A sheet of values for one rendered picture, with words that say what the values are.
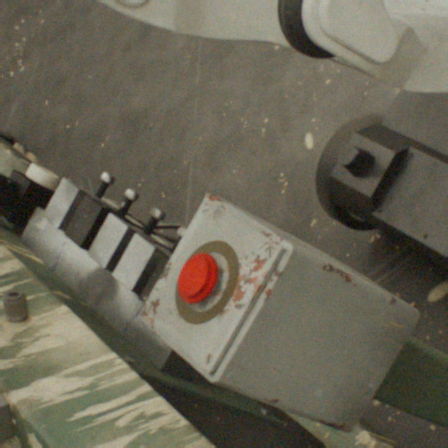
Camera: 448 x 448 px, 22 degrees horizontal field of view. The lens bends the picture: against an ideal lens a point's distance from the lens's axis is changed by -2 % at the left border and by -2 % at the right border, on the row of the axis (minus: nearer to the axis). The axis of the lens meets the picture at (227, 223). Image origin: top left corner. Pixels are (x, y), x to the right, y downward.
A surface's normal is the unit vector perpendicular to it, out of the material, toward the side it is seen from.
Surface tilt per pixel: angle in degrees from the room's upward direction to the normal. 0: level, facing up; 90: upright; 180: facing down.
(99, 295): 0
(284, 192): 0
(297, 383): 90
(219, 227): 0
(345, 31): 90
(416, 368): 90
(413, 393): 90
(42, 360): 51
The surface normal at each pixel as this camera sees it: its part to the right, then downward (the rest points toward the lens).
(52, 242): -0.69, -0.35
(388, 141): -0.14, -0.86
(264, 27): 0.53, 0.36
